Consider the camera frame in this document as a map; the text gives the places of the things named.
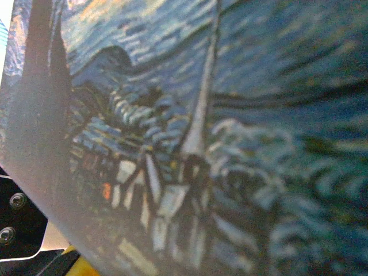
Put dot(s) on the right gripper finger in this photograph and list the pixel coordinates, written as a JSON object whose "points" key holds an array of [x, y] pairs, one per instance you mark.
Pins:
{"points": [[20, 218]]}

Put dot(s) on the blue starry night tin box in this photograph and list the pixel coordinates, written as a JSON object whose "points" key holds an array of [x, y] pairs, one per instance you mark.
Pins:
{"points": [[201, 129]]}

